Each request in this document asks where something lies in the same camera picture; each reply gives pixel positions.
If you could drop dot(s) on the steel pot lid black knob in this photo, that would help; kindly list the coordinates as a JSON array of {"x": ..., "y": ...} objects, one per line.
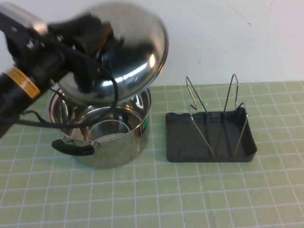
[{"x": 137, "y": 66}]

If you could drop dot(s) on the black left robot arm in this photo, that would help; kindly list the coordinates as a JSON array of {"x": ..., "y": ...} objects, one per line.
[{"x": 16, "y": 95}]

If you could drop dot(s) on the green checked table mat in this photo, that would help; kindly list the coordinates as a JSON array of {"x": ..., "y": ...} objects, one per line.
[{"x": 152, "y": 194}]

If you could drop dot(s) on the stainless steel cooking pot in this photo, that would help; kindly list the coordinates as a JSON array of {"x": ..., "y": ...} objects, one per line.
[{"x": 114, "y": 154}]

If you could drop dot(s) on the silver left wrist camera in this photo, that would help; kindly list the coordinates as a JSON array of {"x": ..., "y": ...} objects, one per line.
[{"x": 22, "y": 16}]

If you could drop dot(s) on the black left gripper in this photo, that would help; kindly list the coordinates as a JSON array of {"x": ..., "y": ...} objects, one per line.
[{"x": 42, "y": 54}]

